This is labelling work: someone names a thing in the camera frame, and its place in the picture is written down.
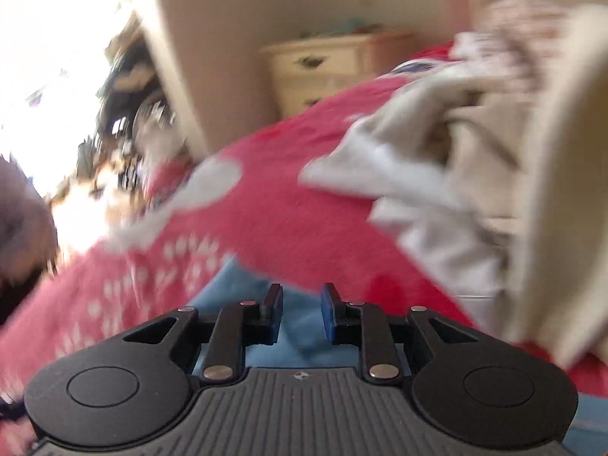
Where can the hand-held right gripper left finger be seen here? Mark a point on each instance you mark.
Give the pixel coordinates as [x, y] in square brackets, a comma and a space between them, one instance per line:
[274, 313]

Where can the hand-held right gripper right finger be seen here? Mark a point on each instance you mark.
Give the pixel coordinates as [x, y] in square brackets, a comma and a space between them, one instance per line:
[327, 316]

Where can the light blue printed t-shirt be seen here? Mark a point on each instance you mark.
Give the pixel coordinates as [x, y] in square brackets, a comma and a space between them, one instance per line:
[299, 323]

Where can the person's left forearm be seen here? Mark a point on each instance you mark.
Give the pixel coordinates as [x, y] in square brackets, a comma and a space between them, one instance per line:
[23, 218]

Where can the red floral blanket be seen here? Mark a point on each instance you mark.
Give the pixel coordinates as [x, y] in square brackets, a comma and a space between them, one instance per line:
[294, 218]

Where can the white thin garment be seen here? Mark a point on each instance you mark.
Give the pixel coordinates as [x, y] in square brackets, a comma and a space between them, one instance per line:
[427, 237]

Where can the cream nightstand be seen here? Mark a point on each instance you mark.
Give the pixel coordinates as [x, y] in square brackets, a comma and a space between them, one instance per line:
[323, 76]

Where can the wheelchair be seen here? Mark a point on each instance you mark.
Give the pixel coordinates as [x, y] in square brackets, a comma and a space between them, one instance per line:
[137, 114]

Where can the beige garment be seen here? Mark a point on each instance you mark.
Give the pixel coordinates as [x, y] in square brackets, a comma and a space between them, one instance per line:
[479, 118]

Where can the pink houndstooth garment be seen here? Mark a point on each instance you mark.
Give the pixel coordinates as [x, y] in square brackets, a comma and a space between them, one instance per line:
[513, 33]

